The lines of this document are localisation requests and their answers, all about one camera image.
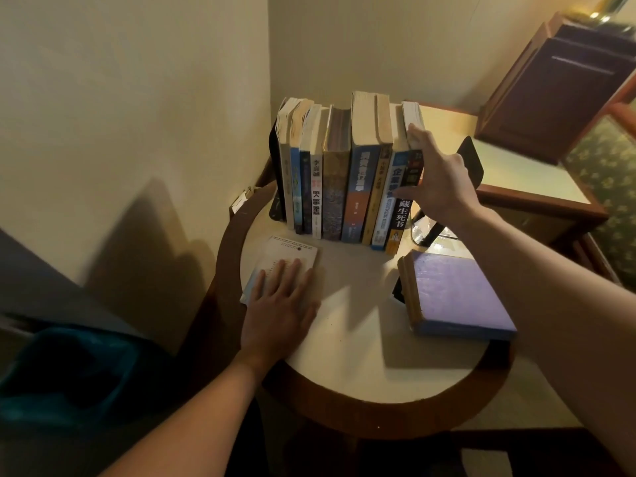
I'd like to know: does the person's right hand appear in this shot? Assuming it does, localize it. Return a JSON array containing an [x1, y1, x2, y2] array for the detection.
[[395, 124, 482, 226]]

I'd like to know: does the person's left forearm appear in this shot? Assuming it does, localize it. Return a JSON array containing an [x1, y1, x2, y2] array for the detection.
[[99, 350, 279, 477]]

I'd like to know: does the purple hardcover book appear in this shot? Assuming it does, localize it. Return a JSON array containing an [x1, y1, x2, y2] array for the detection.
[[397, 249, 518, 342]]

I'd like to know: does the brass lamp base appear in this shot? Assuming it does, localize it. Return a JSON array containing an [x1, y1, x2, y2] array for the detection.
[[566, 0, 636, 26]]

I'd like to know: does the green patterned armchair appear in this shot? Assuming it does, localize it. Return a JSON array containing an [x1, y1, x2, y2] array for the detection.
[[561, 74, 636, 293]]

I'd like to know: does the black metal bookend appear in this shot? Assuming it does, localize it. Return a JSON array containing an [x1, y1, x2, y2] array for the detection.
[[410, 136, 485, 248], [268, 119, 288, 223]]

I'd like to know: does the small white card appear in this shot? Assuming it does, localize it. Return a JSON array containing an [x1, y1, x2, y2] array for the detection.
[[230, 186, 257, 217]]

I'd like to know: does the row of upright books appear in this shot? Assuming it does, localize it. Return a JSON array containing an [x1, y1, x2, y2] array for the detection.
[[276, 90, 413, 252]]

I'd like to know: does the dark wooden cabinet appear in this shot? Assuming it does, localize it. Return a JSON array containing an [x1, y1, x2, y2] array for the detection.
[[474, 12, 636, 165]]

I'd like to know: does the thin white booklet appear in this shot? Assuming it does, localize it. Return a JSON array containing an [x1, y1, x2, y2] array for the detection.
[[240, 236, 319, 306]]

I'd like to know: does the rectangular wooden side table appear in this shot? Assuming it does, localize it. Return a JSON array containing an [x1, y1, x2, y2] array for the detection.
[[417, 103, 611, 249]]

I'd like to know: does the round wooden table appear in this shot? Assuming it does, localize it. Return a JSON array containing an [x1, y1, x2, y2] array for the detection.
[[214, 181, 517, 441]]

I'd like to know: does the black paperback with white print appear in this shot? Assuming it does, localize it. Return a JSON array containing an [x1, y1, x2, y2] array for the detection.
[[385, 100, 427, 257]]

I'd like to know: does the person's left hand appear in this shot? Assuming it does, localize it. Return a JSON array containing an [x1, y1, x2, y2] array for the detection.
[[240, 258, 322, 375]]

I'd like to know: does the person's right forearm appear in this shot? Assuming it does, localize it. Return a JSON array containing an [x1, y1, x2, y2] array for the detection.
[[450, 203, 636, 473]]

